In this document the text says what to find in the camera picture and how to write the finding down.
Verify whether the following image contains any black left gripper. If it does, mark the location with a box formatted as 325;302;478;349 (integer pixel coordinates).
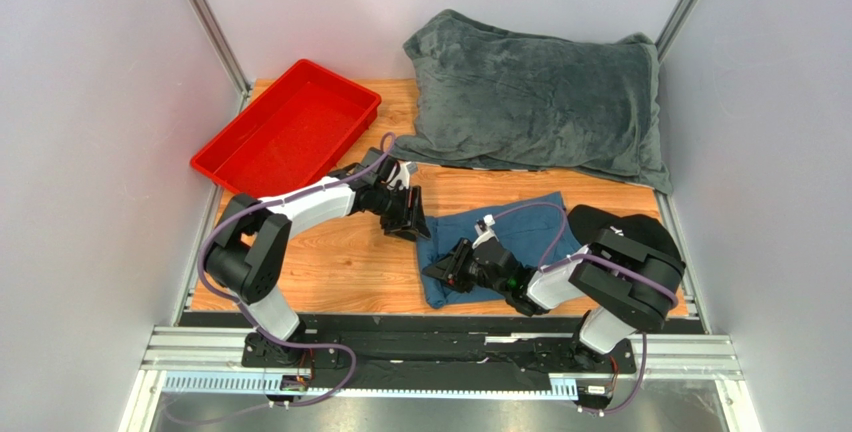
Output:
370;185;432;243

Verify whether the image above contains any blue t shirt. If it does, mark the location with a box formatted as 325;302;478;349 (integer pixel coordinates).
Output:
416;192;581;271

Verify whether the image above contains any red plastic tray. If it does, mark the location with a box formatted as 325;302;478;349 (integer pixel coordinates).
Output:
190;59;381;198

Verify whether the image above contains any black baseball cap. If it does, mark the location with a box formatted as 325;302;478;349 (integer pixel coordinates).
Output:
567;205;682;262

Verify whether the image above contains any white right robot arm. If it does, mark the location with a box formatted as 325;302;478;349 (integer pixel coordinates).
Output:
423;223;685;355

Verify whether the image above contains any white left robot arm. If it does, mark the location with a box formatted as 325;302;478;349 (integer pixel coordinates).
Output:
196;148;430;364

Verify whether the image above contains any grey plush pillow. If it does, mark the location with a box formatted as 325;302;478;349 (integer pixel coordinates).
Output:
393;9;673;194

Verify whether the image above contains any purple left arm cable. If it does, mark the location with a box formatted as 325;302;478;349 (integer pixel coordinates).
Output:
196;131;398;427

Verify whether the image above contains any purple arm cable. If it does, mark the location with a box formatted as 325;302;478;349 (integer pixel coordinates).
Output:
475;201;680;417
196;131;398;427

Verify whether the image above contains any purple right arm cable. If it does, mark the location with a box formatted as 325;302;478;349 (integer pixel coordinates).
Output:
475;201;680;417

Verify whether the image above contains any left aluminium frame post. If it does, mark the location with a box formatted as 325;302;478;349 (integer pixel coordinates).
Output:
188;0;252;98

